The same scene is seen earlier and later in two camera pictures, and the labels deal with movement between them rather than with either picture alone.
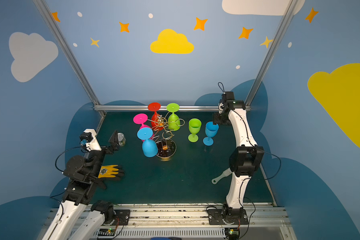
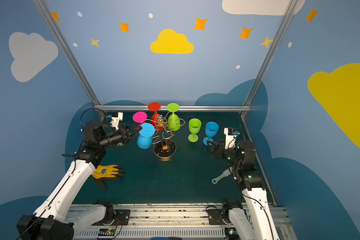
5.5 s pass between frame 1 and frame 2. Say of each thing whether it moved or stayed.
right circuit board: stayed
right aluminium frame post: stayed
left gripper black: moved
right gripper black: moved
